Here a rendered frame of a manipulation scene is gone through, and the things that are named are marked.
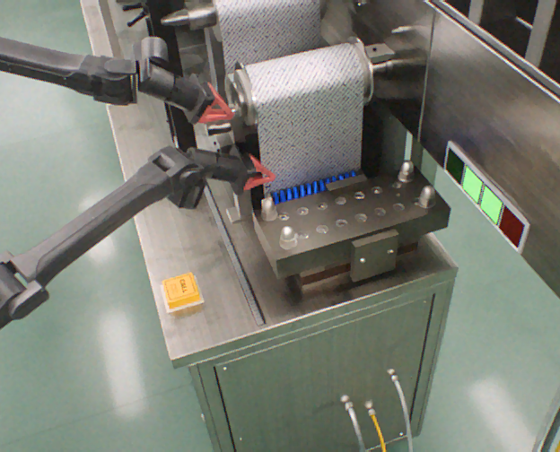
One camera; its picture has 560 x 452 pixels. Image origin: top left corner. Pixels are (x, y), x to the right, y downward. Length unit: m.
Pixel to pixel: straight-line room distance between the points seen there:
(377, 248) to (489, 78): 0.43
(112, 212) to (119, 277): 1.58
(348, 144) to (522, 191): 0.45
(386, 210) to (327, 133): 0.21
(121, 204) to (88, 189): 2.08
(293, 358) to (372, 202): 0.39
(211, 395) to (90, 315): 1.28
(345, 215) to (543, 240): 0.44
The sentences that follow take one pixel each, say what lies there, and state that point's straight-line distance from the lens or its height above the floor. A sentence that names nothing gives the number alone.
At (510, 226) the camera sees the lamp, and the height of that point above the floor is 1.18.
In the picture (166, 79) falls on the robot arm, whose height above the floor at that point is 1.35.
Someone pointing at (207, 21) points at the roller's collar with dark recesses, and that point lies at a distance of 1.41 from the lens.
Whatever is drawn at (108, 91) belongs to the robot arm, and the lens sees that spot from 1.17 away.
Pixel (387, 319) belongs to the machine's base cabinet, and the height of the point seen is 0.79.
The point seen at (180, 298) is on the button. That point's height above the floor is 0.92.
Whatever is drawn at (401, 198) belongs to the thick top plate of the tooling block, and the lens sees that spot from 1.33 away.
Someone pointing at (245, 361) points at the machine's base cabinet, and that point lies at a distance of 1.32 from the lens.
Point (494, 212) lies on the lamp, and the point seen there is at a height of 1.18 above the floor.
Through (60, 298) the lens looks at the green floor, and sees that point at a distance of 2.70.
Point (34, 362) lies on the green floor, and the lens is 2.53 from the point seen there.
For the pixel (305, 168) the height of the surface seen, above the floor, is 1.08.
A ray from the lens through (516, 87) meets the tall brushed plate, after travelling 0.99.
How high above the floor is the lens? 1.90
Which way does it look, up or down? 44 degrees down
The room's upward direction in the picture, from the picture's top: 5 degrees counter-clockwise
